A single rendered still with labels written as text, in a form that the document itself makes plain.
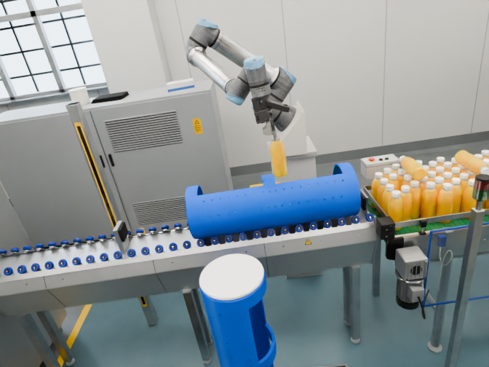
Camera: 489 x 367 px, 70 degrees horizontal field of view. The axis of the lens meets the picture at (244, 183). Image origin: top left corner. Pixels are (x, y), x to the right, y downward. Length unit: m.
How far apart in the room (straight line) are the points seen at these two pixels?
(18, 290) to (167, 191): 1.69
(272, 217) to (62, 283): 1.19
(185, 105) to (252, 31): 1.51
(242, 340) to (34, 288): 1.21
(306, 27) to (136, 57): 1.92
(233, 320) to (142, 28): 3.29
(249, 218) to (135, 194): 2.02
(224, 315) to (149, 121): 2.16
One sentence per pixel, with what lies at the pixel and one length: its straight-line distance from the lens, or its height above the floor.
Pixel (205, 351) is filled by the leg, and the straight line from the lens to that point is 2.50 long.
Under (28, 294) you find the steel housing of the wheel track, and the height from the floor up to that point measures 0.82.
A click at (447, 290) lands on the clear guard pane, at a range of 2.23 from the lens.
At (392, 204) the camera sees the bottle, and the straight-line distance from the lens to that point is 1.90.
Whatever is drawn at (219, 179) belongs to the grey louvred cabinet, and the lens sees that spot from 3.40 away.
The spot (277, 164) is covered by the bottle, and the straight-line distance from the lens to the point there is 1.70.
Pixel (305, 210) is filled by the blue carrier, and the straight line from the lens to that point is 1.78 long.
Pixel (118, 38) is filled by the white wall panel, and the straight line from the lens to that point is 4.22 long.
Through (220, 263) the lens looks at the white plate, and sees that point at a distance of 1.60.
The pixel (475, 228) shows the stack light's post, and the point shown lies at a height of 1.01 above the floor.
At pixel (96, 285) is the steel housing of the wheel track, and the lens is 2.15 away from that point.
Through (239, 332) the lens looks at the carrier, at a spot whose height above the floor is 0.85.
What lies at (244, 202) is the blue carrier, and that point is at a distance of 1.75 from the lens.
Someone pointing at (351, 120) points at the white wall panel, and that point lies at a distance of 4.73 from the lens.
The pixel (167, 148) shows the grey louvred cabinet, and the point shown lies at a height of 0.98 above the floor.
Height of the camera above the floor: 2.03
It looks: 26 degrees down
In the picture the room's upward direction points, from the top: 9 degrees counter-clockwise
